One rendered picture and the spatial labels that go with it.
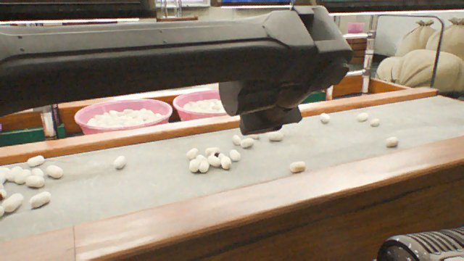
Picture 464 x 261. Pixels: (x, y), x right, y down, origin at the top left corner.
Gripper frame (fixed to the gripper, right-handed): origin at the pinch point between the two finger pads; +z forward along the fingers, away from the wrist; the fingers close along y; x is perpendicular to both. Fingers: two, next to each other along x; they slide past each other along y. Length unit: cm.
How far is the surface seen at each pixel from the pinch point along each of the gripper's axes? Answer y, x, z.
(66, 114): 32, -30, 55
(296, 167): -11.5, 7.7, 7.9
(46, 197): 34.8, 2.6, 13.5
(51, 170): 34.1, -4.2, 20.8
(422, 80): -247, -64, 156
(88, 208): 28.3, 6.4, 11.2
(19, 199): 38.8, 1.9, 14.1
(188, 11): -144, -324, 396
